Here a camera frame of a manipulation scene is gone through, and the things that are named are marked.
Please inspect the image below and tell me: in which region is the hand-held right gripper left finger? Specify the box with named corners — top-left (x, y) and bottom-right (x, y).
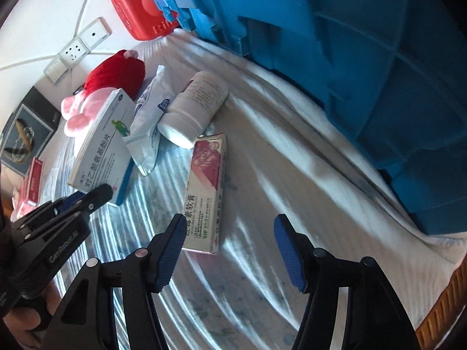
top-left (38, 213), bottom-right (187, 350)

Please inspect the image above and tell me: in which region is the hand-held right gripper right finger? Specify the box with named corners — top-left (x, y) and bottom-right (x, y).
top-left (273, 214), bottom-right (420, 350)

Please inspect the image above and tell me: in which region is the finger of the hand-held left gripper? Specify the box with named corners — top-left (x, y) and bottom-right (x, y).
top-left (75, 184), bottom-right (114, 215)
top-left (55, 193), bottom-right (87, 213)

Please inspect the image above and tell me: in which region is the white blue medicine box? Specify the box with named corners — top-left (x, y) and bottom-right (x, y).
top-left (67, 88), bottom-right (136, 206)

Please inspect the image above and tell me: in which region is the pink tissue pack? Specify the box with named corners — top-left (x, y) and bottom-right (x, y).
top-left (10, 186), bottom-right (37, 223)

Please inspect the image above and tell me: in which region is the red slim box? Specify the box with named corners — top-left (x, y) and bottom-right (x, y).
top-left (20, 157), bottom-right (44, 207)

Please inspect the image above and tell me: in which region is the pink white ointment box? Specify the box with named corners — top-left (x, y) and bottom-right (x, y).
top-left (181, 134), bottom-right (227, 255)

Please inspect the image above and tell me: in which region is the pink pig plush red dress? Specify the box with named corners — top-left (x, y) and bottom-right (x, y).
top-left (60, 49), bottom-right (144, 137)

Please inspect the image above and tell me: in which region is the blue plastic crate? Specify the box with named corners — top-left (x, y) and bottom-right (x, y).
top-left (137, 0), bottom-right (467, 236)

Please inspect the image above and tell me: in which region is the wooden desktop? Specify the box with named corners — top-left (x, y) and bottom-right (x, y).
top-left (416, 262), bottom-right (467, 350)

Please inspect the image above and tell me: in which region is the person's left hand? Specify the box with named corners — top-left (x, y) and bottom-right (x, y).
top-left (2, 284), bottom-right (68, 350)

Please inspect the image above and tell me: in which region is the white blue striped tablecloth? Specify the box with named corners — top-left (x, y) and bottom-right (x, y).
top-left (7, 29), bottom-right (467, 350)

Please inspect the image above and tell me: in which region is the white plastic tissue packet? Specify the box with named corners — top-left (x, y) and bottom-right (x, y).
top-left (126, 65), bottom-right (179, 176)

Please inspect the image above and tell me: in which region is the white medicine bottle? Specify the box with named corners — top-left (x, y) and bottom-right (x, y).
top-left (157, 71), bottom-right (230, 149)

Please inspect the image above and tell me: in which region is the red toy suitcase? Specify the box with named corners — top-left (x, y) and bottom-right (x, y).
top-left (111, 0), bottom-right (181, 41)

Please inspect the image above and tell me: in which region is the black gift box gold handle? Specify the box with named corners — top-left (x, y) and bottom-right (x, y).
top-left (0, 87), bottom-right (62, 176)

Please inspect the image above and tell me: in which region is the white wall switch panel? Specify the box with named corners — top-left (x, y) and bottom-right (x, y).
top-left (44, 56), bottom-right (70, 84)

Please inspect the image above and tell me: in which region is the white wall socket panel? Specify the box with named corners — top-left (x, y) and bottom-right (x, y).
top-left (59, 37), bottom-right (90, 69)

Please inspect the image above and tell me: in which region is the white single-hole wall panel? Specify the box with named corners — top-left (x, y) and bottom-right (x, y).
top-left (78, 17), bottom-right (111, 49)

